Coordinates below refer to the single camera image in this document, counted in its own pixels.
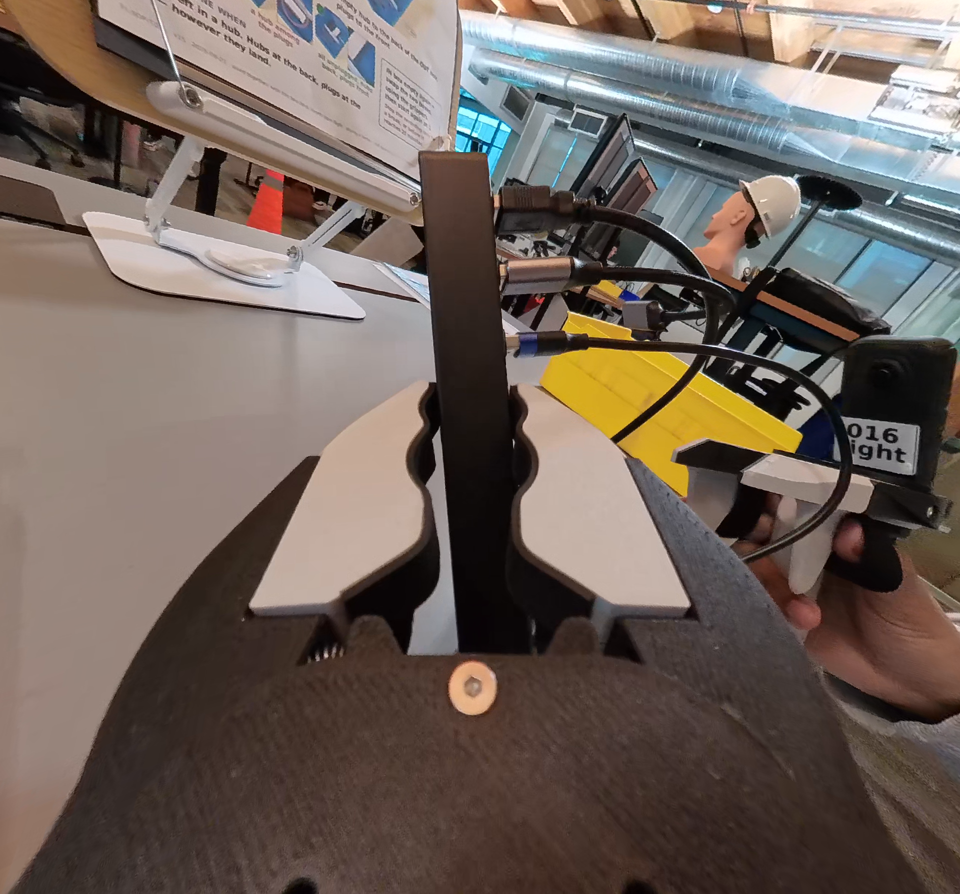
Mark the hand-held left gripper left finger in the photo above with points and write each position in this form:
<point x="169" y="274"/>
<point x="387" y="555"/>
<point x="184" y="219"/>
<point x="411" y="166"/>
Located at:
<point x="352" y="504"/>

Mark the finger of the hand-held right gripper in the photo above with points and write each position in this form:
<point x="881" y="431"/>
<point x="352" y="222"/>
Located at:
<point x="810" y="489"/>

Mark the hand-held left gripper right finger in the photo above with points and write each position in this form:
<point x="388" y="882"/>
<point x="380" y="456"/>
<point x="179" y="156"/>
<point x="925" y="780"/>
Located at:
<point x="600" y="526"/>

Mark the black usb hub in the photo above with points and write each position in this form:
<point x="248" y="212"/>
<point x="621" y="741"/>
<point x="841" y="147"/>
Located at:
<point x="465" y="309"/>

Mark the grey desk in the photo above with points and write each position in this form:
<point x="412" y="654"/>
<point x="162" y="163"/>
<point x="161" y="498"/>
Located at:
<point x="187" y="421"/>

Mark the person's right hand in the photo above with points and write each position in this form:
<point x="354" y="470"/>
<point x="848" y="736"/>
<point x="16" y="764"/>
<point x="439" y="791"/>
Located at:
<point x="885" y="639"/>

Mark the black cloth bundle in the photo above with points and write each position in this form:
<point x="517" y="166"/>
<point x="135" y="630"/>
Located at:
<point x="825" y="301"/>

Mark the large yellow storage bin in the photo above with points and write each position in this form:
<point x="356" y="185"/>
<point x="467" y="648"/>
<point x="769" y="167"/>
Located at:
<point x="600" y="384"/>

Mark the black disc on pole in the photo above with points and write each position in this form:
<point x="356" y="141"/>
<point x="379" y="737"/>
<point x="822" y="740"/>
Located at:
<point x="829" y="192"/>

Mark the clear plastic bin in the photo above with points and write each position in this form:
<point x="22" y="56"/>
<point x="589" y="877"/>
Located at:
<point x="405" y="282"/>

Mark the white hard hat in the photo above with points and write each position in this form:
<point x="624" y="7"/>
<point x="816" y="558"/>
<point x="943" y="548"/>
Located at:
<point x="776" y="200"/>

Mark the mannequin head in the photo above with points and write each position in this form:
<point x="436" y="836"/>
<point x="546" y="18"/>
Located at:
<point x="724" y="230"/>

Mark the orange traffic cone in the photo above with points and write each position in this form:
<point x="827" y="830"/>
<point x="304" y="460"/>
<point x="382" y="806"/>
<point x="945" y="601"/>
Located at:
<point x="266" y="207"/>

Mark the black computer monitor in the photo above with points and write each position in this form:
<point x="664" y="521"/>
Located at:
<point x="637" y="188"/>
<point x="611" y="158"/>

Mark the printed instruction sheet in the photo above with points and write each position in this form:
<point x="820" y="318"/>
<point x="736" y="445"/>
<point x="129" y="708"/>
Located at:
<point x="225" y="46"/>

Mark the wooden document stand white base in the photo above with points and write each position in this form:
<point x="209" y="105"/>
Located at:
<point x="67" y="61"/>

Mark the silver ventilation duct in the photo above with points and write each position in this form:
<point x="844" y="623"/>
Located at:
<point x="637" y="121"/>
<point x="675" y="83"/>

